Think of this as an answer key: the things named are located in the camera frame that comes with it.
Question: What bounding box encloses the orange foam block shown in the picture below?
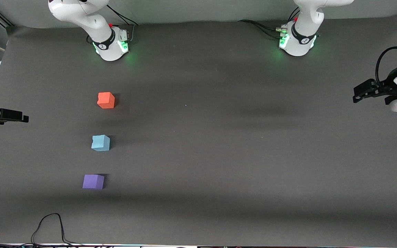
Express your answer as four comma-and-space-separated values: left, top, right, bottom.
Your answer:
97, 92, 115, 109

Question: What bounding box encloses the black left arm base cable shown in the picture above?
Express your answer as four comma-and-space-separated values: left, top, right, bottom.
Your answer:
237, 20, 288, 38

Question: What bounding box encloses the thin black cable loop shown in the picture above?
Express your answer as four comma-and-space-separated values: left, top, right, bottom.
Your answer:
31, 213, 82, 246

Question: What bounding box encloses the black right arm base cable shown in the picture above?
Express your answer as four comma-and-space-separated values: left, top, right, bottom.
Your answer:
107, 3, 139, 43

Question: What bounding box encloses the light blue foam block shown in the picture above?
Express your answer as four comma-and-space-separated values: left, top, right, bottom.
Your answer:
91, 134, 111, 152

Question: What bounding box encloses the black arm base cable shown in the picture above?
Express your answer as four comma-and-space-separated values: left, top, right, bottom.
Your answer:
237, 20, 288, 38
107, 3, 139, 43

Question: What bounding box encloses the purple foam block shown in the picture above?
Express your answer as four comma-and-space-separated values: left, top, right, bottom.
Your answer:
82, 174, 105, 190

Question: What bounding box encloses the dark grey table mat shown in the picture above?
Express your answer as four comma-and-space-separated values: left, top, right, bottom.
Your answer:
0, 12, 397, 247

